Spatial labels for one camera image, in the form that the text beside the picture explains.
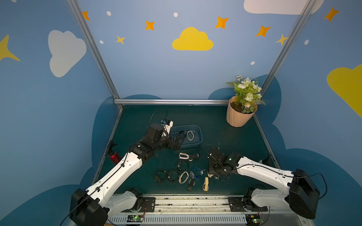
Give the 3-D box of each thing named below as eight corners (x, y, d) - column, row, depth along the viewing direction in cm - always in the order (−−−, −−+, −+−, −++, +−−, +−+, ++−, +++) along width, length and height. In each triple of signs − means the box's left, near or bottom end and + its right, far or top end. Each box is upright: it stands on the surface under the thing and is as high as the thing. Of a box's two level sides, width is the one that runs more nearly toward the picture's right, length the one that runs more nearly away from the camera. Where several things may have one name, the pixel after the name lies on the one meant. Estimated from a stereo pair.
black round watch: (176, 167, 88) (176, 166, 86) (181, 160, 91) (181, 159, 89) (184, 173, 86) (184, 171, 84) (189, 165, 89) (189, 164, 87)
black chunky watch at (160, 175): (152, 180, 84) (151, 178, 81) (159, 169, 88) (158, 167, 85) (162, 185, 82) (161, 184, 79) (168, 174, 86) (168, 172, 83)
